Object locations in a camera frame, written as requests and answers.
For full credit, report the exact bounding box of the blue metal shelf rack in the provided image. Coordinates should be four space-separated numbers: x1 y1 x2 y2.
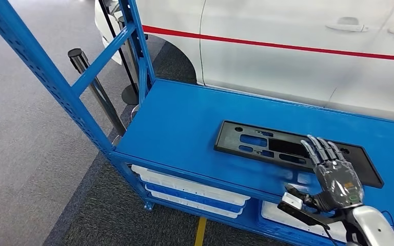
0 0 394 246

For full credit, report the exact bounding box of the yellow floor tape square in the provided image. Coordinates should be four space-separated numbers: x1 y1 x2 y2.
194 217 207 246

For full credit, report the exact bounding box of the thin black cable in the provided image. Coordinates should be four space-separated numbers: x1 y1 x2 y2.
323 225 339 246

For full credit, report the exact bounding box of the chrome stanchion post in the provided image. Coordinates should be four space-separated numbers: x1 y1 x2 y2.
67 48 127 137
117 15 141 120

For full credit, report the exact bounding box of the black plastic panel part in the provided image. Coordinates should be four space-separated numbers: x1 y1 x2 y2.
214 120 385 189

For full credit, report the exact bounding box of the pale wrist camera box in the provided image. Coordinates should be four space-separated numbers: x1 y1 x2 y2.
281 192 304 210

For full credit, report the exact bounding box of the thin black pole stand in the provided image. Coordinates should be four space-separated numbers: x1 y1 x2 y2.
98 0 140 106

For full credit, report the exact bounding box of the white car red stripe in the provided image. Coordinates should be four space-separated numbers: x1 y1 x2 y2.
94 0 394 125

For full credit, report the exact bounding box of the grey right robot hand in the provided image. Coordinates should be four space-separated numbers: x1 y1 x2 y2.
285 134 365 213

